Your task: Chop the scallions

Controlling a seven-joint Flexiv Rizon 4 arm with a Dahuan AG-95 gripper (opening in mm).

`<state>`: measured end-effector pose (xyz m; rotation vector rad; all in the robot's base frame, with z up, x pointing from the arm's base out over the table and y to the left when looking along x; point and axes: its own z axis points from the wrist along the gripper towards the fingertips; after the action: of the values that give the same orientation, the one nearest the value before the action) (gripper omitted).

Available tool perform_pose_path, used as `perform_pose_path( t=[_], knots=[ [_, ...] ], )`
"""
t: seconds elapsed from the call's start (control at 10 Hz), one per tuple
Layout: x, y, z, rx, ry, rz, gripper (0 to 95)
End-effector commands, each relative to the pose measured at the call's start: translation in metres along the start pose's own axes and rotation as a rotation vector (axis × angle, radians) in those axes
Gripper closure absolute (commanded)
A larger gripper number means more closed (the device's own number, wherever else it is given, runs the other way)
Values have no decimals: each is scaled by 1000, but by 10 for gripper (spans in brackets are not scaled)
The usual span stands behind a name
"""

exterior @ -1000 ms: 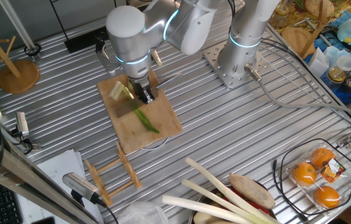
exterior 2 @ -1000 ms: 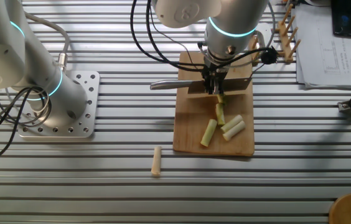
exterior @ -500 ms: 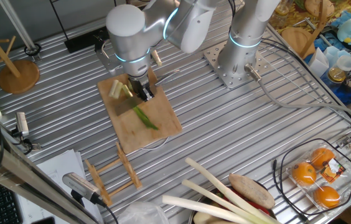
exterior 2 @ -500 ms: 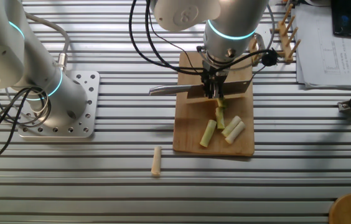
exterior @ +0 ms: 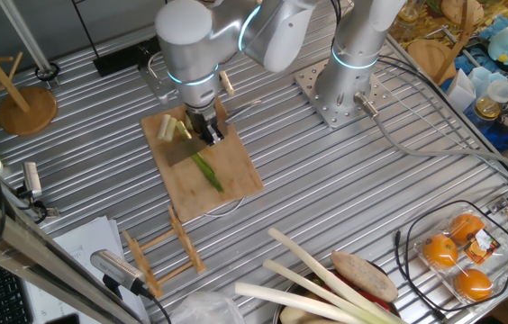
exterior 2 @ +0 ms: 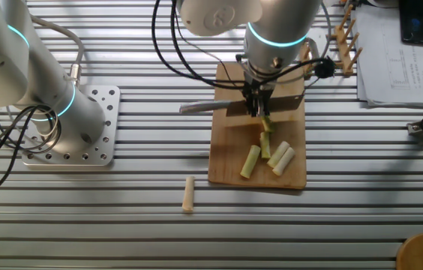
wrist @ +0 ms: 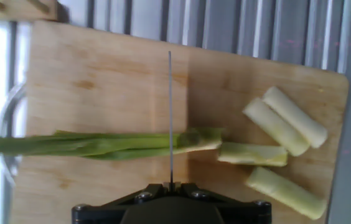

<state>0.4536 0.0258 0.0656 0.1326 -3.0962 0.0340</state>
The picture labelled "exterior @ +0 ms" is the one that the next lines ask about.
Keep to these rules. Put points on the blue cloth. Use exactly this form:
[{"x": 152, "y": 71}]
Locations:
[{"x": 501, "y": 135}]

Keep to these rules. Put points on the metal bowl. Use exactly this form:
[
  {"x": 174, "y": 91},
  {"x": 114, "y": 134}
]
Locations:
[{"x": 276, "y": 315}]

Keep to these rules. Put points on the red vegetable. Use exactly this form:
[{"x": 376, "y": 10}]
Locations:
[{"x": 356, "y": 291}]

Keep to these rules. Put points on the pale potato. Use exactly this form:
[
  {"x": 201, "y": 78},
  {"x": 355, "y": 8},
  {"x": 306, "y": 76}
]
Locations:
[{"x": 296, "y": 317}]

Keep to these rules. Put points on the metal camera mount clamp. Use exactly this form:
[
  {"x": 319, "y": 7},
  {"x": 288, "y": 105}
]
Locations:
[{"x": 40, "y": 209}]

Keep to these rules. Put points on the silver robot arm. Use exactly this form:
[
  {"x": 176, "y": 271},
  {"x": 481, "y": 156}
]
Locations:
[{"x": 353, "y": 40}]

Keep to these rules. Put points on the small silver camera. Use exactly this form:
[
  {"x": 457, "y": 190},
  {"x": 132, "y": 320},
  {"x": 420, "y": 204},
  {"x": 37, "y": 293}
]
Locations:
[{"x": 32, "y": 177}]

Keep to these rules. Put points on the long scallion with green top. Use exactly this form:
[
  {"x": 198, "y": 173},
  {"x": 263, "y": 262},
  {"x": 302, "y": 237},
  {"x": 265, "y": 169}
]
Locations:
[{"x": 209, "y": 175}]

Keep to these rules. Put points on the white scallion root end piece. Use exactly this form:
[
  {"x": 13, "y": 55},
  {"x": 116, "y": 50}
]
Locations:
[{"x": 227, "y": 83}]

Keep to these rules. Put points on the white paper box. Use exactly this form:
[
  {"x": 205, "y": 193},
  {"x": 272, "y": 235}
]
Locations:
[{"x": 459, "y": 92}]

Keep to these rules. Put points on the clear glass bottle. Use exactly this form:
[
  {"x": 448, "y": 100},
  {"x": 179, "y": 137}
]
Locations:
[{"x": 405, "y": 18}]

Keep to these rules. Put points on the aluminium frame beam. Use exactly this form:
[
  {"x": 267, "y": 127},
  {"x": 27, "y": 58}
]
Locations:
[{"x": 33, "y": 252}]

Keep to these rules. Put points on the orange label sticker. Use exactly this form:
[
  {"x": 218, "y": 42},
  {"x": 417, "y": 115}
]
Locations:
[{"x": 481, "y": 246}]

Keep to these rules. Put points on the brown sweet potato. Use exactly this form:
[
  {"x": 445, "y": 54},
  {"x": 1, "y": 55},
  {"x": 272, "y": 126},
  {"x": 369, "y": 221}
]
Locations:
[{"x": 364, "y": 276}]

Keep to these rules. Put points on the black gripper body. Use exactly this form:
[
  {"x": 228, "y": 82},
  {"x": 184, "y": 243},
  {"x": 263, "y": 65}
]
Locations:
[{"x": 201, "y": 119}]

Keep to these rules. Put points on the round woven wooden item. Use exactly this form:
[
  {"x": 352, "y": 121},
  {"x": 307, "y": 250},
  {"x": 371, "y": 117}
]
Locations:
[{"x": 459, "y": 9}]

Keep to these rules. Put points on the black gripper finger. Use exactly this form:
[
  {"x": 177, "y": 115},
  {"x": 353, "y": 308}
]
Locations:
[
  {"x": 203, "y": 136},
  {"x": 214, "y": 134}
]

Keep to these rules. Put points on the wooden cutting board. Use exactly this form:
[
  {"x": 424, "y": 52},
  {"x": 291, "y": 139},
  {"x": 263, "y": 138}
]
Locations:
[{"x": 227, "y": 180}]

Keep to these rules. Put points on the white paper sheets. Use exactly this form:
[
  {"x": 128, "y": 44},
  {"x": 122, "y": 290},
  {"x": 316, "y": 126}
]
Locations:
[{"x": 87, "y": 234}]

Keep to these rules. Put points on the clear plastic bag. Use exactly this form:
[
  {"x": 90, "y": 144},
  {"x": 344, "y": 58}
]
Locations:
[{"x": 204, "y": 310}]

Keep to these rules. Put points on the steel cleaver knife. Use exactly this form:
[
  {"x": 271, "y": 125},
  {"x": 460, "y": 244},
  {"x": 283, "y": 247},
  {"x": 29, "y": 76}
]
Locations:
[{"x": 182, "y": 153}]

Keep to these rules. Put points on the short white scallion piece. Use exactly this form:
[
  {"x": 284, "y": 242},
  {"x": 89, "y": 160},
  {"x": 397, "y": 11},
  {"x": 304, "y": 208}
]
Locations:
[{"x": 164, "y": 127}]

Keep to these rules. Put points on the black stand with thin rod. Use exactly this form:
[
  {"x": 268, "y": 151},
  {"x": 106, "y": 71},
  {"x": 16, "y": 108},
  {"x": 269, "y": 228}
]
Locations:
[{"x": 116, "y": 62}]

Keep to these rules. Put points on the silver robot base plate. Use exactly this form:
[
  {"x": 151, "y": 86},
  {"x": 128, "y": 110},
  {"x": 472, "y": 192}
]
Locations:
[{"x": 312, "y": 85}]

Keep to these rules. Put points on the glass flask with yellow liquid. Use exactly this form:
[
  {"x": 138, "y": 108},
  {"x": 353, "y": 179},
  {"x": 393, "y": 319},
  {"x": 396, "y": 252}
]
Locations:
[{"x": 490, "y": 105}]

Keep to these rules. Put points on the wooden knife rack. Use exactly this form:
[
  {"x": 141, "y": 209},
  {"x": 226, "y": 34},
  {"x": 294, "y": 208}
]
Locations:
[{"x": 186, "y": 243}]

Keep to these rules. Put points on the orange fruit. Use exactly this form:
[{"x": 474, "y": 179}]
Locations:
[
  {"x": 466, "y": 227},
  {"x": 472, "y": 284},
  {"x": 439, "y": 251}
]

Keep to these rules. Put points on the wooden mug tree stand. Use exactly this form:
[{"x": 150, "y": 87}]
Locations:
[
  {"x": 429, "y": 58},
  {"x": 26, "y": 110}
]

